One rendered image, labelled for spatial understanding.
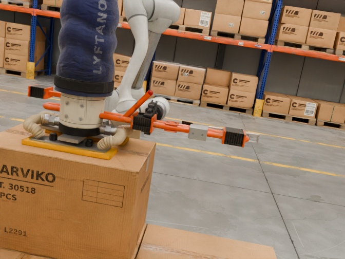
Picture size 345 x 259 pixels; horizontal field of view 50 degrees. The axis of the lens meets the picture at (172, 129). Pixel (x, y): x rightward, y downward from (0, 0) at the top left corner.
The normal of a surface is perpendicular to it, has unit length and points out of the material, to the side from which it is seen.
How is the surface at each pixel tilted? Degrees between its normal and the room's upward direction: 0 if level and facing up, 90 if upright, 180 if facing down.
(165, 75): 88
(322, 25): 94
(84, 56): 78
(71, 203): 90
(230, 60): 90
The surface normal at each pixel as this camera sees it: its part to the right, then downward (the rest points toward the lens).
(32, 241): -0.11, 0.22
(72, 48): -0.21, -0.08
